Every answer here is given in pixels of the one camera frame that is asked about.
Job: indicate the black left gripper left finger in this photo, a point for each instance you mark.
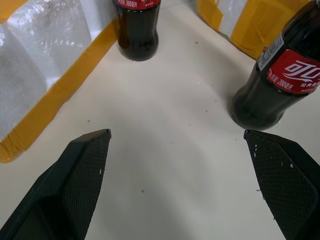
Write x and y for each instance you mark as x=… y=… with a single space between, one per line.
x=62 y=190

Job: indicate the cola bottle with red label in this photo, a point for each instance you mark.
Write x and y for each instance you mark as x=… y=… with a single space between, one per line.
x=138 y=32
x=277 y=82

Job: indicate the foam block with yellow tape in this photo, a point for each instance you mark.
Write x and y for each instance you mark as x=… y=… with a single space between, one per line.
x=250 y=22

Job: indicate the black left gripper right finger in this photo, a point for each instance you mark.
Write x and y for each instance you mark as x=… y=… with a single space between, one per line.
x=285 y=185

